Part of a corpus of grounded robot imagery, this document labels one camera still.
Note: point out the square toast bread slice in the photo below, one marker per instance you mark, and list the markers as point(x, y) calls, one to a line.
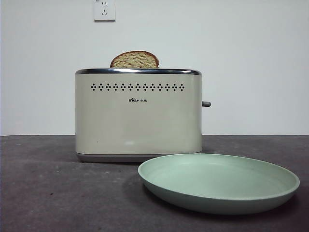
point(135, 61)

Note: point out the pale green round plate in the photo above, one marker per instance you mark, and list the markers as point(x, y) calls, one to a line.
point(217, 183)

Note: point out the cream toaster with chrome top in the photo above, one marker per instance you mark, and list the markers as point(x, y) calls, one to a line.
point(135, 123)

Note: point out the white wall socket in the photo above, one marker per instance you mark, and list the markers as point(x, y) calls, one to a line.
point(104, 13)

